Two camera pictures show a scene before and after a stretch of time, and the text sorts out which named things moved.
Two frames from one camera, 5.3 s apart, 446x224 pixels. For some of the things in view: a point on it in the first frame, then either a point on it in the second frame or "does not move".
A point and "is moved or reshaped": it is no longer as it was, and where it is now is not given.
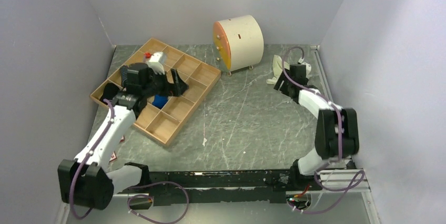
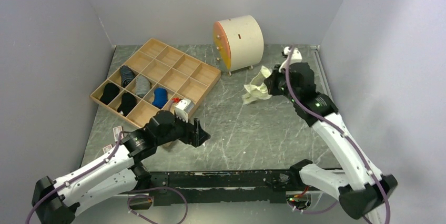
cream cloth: x=277 y=68 is moved or reshaped
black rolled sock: x=110 y=90 does not move
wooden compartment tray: x=163 y=124 does not move
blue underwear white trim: x=160 y=101 does not move
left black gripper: x=170 y=89 to x=192 y=138
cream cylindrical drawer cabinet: x=237 y=44 does not move
